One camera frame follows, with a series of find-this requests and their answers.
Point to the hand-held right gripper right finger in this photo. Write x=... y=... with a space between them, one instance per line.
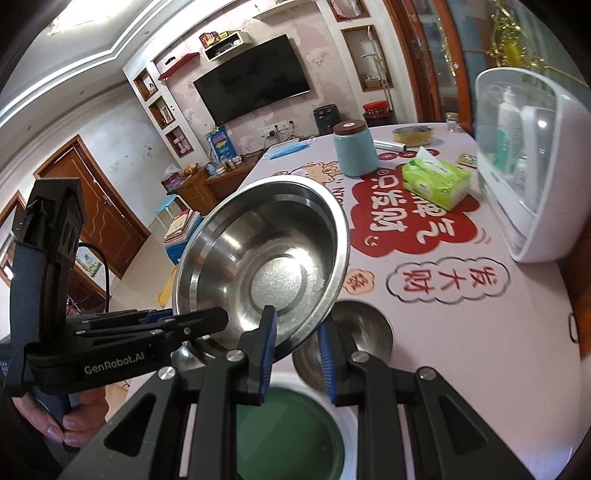
x=325 y=364

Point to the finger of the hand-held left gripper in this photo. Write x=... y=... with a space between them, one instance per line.
x=129 y=319
x=184 y=328

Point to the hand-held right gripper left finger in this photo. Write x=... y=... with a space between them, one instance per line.
x=270 y=355

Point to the large dull steel bowl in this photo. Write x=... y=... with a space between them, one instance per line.
x=194 y=356

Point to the pink steel-lined bowl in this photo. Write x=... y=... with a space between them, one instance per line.
x=364 y=332

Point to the shiny flat-rimmed steel basin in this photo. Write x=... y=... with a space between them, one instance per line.
x=221 y=258

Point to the green round plate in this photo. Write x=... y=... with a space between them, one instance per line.
x=286 y=438

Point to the person's left hand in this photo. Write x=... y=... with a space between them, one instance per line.
x=85 y=424

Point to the yellow stool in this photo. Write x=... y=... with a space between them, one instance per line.
x=165 y=290

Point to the stack of books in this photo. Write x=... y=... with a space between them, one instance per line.
x=182 y=226

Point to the brown wooden door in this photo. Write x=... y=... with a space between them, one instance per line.
x=101 y=203

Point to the pink printed tablecloth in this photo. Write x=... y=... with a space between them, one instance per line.
x=438 y=346

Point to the light blue stool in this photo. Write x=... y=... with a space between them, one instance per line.
x=168 y=203

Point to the red box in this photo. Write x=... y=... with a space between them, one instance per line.
x=171 y=182

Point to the low wooden cabinet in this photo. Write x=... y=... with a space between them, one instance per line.
x=221 y=180

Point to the blue printed box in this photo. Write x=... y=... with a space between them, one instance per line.
x=220 y=143

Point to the blue face mask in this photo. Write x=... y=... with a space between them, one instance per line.
x=288 y=148

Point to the green tissue pack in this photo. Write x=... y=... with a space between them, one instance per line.
x=434 y=182

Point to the teal canister with brown lid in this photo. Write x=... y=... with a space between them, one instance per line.
x=355 y=147

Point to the silver foil roll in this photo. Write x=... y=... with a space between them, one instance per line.
x=390 y=145

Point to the round metal tin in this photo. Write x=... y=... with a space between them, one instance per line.
x=413 y=136

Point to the small yellow packet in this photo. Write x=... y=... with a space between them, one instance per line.
x=467 y=160

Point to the red round drum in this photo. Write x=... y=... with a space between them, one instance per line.
x=378 y=113

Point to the black flat television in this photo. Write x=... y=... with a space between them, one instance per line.
x=249 y=78

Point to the small glass jar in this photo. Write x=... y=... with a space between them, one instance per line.
x=452 y=122

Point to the white plastic storage box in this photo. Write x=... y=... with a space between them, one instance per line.
x=554 y=184

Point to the wooden glass-door cabinet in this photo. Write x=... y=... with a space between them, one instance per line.
x=415 y=60

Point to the gold tinsel garland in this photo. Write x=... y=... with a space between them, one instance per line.
x=512 y=50

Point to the wall poster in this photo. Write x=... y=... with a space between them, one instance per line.
x=90 y=263

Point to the red wall shelf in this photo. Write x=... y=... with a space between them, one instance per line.
x=178 y=67

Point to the white wall shelf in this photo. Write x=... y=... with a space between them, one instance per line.
x=226 y=46

